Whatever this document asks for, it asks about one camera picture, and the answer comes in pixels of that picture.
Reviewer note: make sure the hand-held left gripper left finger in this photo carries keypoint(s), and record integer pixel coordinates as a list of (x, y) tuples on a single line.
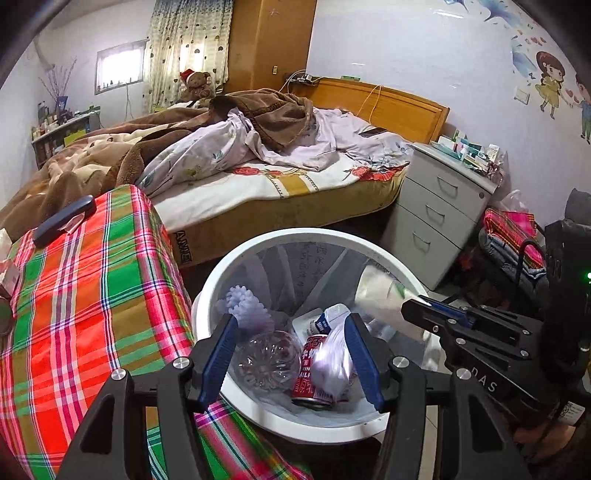
[(217, 360)]

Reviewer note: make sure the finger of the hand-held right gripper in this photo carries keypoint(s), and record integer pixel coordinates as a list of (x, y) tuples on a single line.
[(450, 311), (420, 314)]

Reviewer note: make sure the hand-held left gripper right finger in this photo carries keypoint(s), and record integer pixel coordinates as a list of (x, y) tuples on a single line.
[(362, 360)]

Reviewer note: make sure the clear plastic bag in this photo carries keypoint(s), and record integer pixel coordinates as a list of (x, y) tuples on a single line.
[(332, 364)]

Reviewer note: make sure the white grey drink carton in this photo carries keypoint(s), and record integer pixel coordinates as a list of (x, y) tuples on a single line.
[(383, 290)]

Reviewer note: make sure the red label clear plastic bottle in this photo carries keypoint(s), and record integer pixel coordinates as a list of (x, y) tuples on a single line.
[(268, 357)]

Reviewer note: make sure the short bright red can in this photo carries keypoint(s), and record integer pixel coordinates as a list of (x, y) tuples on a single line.
[(311, 369)]

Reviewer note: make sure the white blue small carton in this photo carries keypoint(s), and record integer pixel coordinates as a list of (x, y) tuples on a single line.
[(328, 318)]

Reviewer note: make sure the white foam net sleeve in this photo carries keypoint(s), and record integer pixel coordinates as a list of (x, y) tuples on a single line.
[(247, 307)]

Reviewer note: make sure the white trash bin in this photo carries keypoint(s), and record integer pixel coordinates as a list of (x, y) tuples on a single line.
[(295, 236)]

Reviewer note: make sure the person's right forearm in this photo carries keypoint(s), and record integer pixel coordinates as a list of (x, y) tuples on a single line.
[(535, 438)]

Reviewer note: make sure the grey drawer nightstand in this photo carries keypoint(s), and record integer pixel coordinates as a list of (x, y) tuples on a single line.
[(438, 217)]

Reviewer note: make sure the pile of folded cloths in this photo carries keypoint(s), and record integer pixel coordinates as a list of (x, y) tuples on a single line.
[(508, 230)]

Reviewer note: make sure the translucent plastic bag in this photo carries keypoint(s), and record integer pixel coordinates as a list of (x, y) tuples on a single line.
[(515, 203)]

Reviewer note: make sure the red green plaid cloth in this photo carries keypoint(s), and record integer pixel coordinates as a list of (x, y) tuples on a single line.
[(92, 323)]

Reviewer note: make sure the pile of small boxes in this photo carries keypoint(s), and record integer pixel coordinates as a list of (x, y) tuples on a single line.
[(466, 150)]

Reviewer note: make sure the rose print bedsheet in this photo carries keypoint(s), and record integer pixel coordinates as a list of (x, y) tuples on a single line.
[(277, 184)]

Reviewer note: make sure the dark phone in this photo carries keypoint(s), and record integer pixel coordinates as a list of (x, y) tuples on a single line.
[(371, 131)]

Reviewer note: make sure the pink paper scrap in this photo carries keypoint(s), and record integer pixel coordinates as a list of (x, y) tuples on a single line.
[(74, 225)]

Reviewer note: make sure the pale floral quilt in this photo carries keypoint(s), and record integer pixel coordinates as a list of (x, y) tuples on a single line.
[(332, 134)]

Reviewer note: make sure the wooden bed headboard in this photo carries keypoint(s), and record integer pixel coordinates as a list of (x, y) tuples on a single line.
[(397, 110)]

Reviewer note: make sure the dark blue glasses case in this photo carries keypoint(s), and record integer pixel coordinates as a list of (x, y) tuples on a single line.
[(64, 221)]

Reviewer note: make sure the tall dark red can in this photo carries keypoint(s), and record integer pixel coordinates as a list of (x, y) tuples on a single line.
[(4, 316)]

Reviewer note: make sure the red drink carton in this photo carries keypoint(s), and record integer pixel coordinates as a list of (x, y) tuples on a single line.
[(7, 279)]

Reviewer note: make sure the brown fleece blanket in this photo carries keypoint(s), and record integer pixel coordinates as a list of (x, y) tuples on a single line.
[(277, 120)]

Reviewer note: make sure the yellow patterned tissue pack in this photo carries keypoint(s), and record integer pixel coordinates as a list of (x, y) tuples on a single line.
[(3, 240)]

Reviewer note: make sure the white shelf unit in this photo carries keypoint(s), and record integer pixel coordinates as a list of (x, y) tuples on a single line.
[(69, 138)]

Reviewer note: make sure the brown teddy bear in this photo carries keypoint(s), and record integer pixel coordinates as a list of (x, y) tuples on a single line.
[(197, 83)]

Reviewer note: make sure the row of bottles and jars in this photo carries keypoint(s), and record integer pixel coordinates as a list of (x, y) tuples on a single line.
[(51, 122)]

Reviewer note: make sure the vase with dry branches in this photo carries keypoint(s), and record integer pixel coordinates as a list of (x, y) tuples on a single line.
[(60, 99)]

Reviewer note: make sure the wooden wardrobe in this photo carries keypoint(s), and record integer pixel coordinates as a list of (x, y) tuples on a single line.
[(272, 41)]

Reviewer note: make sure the window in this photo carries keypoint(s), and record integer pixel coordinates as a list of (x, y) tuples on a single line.
[(120, 64)]

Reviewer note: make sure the patterned curtain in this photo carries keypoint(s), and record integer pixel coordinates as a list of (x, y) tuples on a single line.
[(184, 37)]

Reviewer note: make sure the cartoon wall sticker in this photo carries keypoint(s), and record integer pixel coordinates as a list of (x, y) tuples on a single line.
[(549, 78)]

